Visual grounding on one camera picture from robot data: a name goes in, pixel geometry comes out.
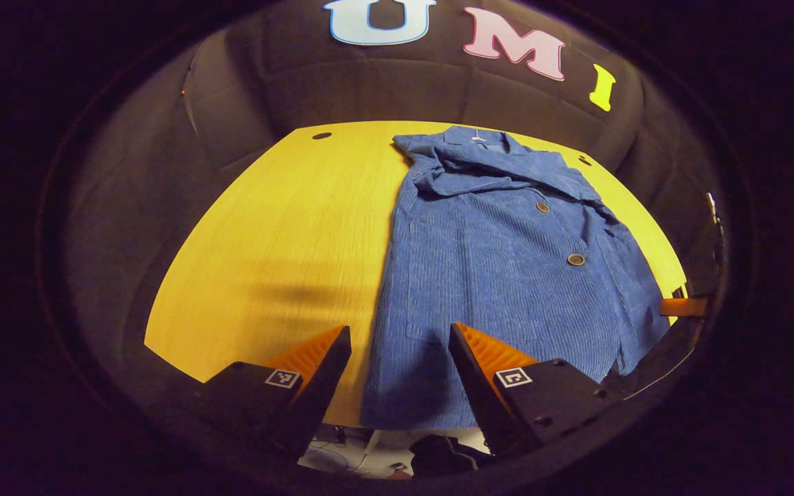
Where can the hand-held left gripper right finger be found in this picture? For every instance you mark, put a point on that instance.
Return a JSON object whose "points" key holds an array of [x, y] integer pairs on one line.
{"points": [[480, 393]]}

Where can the dark bundle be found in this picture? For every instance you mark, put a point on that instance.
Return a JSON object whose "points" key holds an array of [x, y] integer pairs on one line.
{"points": [[449, 455]]}

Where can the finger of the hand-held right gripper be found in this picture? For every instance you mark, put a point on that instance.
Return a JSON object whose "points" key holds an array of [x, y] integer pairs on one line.
{"points": [[683, 307]]}

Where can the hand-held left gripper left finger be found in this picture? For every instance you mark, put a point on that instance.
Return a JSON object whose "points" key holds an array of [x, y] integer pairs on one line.
{"points": [[318, 393]]}

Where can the black backdrop cloth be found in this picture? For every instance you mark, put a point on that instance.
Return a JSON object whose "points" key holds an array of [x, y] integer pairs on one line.
{"points": [[342, 89]]}

